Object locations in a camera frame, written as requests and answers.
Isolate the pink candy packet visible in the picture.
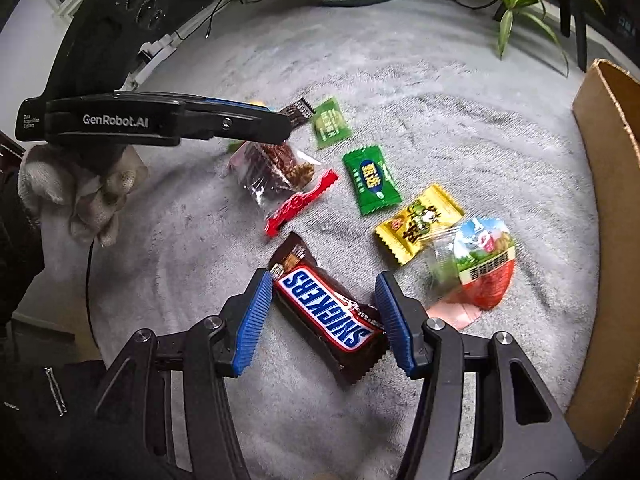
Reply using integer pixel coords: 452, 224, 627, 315
425, 302, 483, 332

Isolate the small brown candy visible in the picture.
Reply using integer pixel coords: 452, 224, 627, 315
278, 98, 316, 126

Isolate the black chair leg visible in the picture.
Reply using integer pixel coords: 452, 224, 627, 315
559, 0, 592, 72

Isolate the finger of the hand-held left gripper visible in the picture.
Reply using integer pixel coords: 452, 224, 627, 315
186, 93, 277, 114
176, 102, 292, 144

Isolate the light green candy packet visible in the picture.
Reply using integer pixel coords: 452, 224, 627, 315
311, 96, 353, 150

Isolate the white power adapter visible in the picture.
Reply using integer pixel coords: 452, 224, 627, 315
131, 32, 182, 87

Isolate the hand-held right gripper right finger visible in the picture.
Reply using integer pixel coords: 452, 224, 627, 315
374, 271, 588, 480

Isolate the red snack packet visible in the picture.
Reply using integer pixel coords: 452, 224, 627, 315
264, 169, 339, 238

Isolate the clear nut bar packet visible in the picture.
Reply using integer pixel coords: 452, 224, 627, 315
235, 140, 323, 206

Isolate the colourful egg-shaped snack packet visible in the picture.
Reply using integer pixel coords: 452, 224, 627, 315
422, 216, 517, 311

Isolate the person's left hand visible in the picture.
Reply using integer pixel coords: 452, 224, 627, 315
17, 141, 149, 249

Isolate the cardboard box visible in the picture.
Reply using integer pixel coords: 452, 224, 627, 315
565, 58, 640, 453

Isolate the yellow candy packet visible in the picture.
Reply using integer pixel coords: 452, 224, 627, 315
374, 183, 466, 266

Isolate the person's dark jacket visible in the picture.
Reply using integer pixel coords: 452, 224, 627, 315
0, 355, 118, 480

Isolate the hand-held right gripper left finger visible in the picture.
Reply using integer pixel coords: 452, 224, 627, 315
92, 267, 275, 480

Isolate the hanging black cable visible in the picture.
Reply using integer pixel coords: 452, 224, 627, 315
84, 237, 103, 358

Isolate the dark green candy packet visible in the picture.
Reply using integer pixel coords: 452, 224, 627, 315
342, 144, 403, 217

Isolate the person's left forearm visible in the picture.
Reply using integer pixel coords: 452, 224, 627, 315
0, 130, 43, 323

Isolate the brown chocolate bar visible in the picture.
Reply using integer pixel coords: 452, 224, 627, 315
267, 232, 390, 386

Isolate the thin black cable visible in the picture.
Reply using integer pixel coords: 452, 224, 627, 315
175, 0, 275, 41

